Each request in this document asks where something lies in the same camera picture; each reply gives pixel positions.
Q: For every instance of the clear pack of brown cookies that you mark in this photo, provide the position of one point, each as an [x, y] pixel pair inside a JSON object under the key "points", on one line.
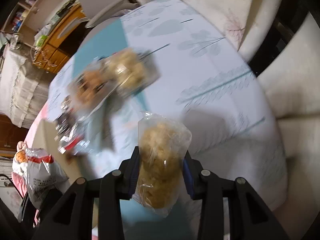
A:
{"points": [[90, 85]]}

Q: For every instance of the brown snowflake foil packet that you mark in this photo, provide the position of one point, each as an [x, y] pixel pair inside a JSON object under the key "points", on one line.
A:
{"points": [[64, 125]]}

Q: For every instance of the orange and white toy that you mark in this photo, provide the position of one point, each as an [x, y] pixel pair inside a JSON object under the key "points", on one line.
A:
{"points": [[20, 158]]}

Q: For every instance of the clear bag of golden snack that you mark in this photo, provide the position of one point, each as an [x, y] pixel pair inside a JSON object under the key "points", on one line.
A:
{"points": [[160, 160]]}

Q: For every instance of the pink blanket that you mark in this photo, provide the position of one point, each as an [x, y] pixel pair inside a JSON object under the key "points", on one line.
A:
{"points": [[37, 122]]}

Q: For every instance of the red and white packet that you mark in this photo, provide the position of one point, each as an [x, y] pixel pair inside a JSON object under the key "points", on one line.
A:
{"points": [[73, 143]]}

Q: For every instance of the white plastic bag red print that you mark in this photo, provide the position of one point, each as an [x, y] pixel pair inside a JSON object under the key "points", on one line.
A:
{"points": [[42, 177]]}

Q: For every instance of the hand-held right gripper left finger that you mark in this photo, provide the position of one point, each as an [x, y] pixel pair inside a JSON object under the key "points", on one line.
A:
{"points": [[135, 171]]}

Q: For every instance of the leaf print tablecloth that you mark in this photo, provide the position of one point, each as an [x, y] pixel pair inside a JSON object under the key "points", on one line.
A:
{"points": [[200, 80]]}

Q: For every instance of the wooden bookshelf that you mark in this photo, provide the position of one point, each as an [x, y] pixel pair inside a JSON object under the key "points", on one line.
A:
{"points": [[27, 12]]}

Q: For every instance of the clear pack of pale cookies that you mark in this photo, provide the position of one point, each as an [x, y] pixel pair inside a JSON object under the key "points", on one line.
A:
{"points": [[130, 70]]}

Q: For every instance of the white lace bed cover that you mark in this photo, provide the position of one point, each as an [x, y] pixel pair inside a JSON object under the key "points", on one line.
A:
{"points": [[17, 85]]}

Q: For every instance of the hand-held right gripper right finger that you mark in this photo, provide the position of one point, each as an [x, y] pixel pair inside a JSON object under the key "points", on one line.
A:
{"points": [[186, 178]]}

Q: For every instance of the wooden drawer cabinet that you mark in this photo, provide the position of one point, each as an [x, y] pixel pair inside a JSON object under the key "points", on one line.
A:
{"points": [[65, 37]]}

